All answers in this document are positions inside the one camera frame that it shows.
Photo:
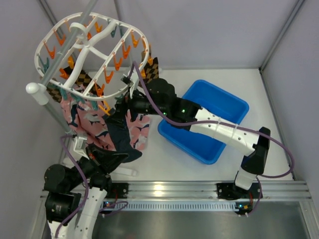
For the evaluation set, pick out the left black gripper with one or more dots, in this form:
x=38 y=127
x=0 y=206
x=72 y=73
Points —
x=100 y=157

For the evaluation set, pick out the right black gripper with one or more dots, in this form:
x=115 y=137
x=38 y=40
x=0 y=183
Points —
x=130 y=105

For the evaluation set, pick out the brown argyle sock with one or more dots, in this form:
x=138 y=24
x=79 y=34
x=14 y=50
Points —
x=83 y=79
x=151 y=71
x=54 y=92

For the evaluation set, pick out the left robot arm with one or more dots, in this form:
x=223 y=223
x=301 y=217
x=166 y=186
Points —
x=76 y=195

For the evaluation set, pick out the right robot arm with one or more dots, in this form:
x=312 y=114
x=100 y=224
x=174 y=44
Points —
x=159 y=98

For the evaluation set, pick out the white round clip hanger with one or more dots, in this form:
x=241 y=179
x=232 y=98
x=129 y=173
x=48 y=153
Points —
x=89 y=35

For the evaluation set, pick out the pink patterned cloth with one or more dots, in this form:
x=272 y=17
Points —
x=83 y=118

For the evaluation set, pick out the grey metal hanging rod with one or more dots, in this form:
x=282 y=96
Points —
x=67 y=45

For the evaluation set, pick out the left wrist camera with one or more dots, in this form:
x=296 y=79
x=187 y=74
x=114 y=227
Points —
x=79 y=145

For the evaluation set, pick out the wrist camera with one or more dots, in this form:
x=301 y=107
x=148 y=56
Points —
x=79 y=145
x=131 y=81

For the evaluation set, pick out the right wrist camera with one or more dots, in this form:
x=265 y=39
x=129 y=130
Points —
x=131 y=81

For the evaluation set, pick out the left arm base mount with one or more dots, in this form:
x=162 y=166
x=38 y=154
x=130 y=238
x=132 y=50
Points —
x=119 y=190

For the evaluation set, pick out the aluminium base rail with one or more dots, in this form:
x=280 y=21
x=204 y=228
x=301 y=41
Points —
x=207 y=190

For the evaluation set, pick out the white slotted cable duct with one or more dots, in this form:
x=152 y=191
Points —
x=172 y=206

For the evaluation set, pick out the white rack stand post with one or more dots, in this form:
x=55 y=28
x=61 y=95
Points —
x=39 y=93

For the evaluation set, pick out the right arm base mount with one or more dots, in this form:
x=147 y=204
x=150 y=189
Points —
x=229 y=191

